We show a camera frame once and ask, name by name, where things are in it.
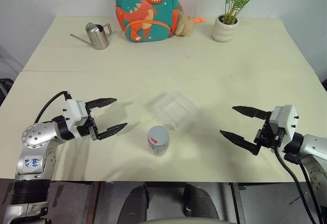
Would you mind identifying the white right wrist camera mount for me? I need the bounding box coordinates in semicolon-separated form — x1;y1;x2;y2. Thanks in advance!
269;104;299;146

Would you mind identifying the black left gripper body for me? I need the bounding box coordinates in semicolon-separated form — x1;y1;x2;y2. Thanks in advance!
76;103;102;142

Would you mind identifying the stainless steel watering can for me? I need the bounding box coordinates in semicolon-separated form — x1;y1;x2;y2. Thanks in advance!
69;21;115;51

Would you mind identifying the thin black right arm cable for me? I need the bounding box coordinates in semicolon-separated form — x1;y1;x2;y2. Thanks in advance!
298;162;324;224

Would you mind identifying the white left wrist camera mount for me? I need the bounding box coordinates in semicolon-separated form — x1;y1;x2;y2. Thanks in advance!
62;99;90;140

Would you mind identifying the clear square plastic container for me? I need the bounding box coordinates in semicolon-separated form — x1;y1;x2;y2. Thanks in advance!
145;89;199;130

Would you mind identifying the dark chair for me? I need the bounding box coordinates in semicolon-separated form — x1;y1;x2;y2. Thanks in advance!
0;77;15;107

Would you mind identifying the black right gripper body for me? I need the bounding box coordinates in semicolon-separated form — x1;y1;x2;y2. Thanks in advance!
251;110;286;156

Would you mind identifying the white ribbed plant pot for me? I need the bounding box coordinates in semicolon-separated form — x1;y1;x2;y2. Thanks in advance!
211;14;241;42

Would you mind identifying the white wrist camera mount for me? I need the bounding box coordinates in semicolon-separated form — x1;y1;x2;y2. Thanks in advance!
269;104;299;146
62;99;90;140

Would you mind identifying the grey jar lid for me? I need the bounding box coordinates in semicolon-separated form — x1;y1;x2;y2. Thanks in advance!
148;125;170;147

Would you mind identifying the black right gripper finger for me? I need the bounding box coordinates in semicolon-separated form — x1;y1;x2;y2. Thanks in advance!
219;130;256;154
231;105;268;120

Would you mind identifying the grey metal table leg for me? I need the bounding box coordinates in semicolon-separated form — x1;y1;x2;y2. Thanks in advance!
228;182;248;224

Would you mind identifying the teal dinosaur backpack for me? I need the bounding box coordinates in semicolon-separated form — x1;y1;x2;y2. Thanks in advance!
115;0;182;43

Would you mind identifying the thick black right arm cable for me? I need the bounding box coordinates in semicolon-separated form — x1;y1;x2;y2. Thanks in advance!
274;131;318;224

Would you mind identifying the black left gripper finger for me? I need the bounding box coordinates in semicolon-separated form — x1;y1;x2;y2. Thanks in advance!
98;122;128;141
85;97;118;110

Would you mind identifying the dark rounded shape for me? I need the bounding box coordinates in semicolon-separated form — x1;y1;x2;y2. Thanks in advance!
182;183;221;224
116;185;151;224

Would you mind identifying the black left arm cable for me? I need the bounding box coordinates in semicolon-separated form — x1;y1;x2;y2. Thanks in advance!
34;90;73;124

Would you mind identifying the beige plush toy pendant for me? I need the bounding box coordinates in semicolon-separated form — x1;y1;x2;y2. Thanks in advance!
174;13;194;36

